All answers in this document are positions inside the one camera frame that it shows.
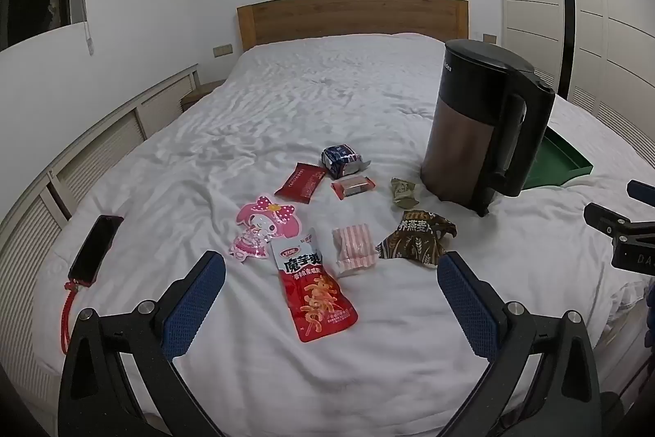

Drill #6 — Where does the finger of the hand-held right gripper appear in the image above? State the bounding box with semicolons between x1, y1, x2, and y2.
583;202;655;272
627;180;655;203

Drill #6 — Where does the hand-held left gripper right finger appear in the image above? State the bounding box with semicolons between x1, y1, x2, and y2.
437;251;602;437

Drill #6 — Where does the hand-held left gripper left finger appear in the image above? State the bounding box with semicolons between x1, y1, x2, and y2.
58;250;227;437

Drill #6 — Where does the brown oat snack packet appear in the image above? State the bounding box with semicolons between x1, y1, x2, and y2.
376;210;457;266

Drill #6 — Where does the green tray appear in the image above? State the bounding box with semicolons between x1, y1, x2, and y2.
523;125;594;190

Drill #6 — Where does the pink cartoon snack packet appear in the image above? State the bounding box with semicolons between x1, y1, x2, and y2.
228;196;298;264

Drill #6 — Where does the red and white snack packet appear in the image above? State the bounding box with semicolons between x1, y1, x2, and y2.
270;228;357;344

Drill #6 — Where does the pink striped snack packet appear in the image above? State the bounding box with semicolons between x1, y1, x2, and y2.
332;223;377;278

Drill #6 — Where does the olive green snack packet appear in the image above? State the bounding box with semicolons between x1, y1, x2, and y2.
390;177;421;211

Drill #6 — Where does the small clear wafer packet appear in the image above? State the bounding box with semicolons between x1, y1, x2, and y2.
331;176;376;201

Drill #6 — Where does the dark blue snack packet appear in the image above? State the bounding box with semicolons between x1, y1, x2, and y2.
321;143;370;179

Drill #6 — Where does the black smartphone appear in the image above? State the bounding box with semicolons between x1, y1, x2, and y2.
68;215;124;287

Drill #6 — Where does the black and brown electric kettle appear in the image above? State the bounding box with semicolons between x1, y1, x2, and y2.
420;38;556;217

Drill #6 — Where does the white slatted radiator cover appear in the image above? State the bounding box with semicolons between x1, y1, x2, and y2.
0;64;200;397

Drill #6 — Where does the wooden nightstand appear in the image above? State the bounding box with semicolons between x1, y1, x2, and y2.
181;79;226;111

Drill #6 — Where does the white duvet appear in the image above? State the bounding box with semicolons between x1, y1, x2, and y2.
31;32;655;437

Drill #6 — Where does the wooden bed headboard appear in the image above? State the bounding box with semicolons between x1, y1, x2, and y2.
236;0;470;54

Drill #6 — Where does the red phone strap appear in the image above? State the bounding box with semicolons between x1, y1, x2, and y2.
61;281;85;356

